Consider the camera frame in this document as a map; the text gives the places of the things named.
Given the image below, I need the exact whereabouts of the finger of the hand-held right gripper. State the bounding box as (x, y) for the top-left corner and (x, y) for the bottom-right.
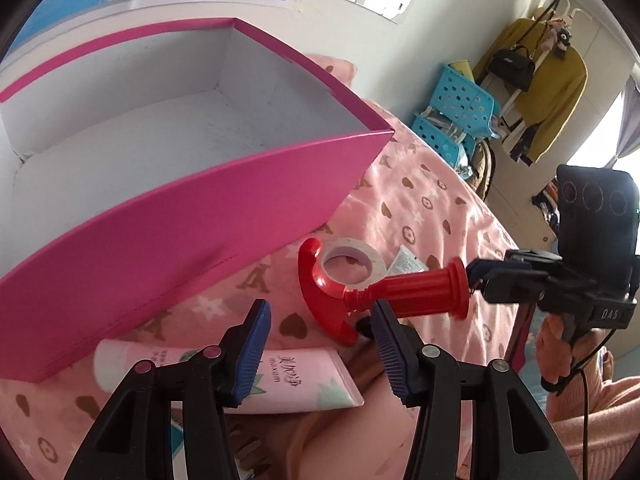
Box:
(466, 249), (563, 283)
(475, 269), (551, 306)

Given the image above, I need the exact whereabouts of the small plush toy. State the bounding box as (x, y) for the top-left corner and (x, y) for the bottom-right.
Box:
(532, 7), (573, 53)

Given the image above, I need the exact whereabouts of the white tape roll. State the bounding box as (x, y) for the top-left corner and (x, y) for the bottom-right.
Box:
(320, 240), (387, 291)

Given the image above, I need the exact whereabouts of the pink cream tube white cap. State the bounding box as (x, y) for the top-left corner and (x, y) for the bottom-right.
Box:
(94, 338), (365, 413)

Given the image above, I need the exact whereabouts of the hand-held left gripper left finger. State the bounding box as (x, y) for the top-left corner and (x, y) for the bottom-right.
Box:
(64, 298), (273, 480)

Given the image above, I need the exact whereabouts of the person's right forearm pink sleeve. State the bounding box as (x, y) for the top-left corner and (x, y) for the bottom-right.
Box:
(547, 355), (640, 480)

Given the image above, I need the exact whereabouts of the yellow sweater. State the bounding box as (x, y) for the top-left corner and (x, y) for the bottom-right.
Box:
(472, 17), (588, 163)

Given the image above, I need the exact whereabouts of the blue perforated plastic basket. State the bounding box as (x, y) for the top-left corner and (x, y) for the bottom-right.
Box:
(411, 112), (478, 171)
(434, 62), (501, 138)

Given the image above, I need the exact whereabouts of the brown woven bag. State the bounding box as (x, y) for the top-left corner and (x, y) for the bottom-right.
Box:
(470, 139), (497, 197)

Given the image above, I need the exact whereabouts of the small white green sachet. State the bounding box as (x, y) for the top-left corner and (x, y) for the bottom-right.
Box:
(387, 245), (426, 277)

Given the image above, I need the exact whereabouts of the black handbag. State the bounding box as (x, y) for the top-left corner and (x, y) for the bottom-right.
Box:
(487, 45), (535, 92)

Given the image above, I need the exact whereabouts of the pink cardboard box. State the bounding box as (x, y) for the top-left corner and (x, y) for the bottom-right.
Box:
(0, 17), (397, 383)

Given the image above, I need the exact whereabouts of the red plastic handle tool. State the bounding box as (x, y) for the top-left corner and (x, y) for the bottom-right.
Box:
(297, 237), (471, 346)

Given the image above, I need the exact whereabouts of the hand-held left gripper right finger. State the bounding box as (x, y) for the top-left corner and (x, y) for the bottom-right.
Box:
(371, 299), (576, 480)

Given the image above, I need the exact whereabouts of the blue white packet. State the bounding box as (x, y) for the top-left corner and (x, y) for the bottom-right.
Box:
(170, 412), (191, 480)

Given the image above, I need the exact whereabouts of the person's right hand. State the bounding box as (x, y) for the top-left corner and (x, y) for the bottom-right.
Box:
(535, 310), (617, 397)

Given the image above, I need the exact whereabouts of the beige pink cloth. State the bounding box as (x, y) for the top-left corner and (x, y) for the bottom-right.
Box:
(260, 345), (426, 480)

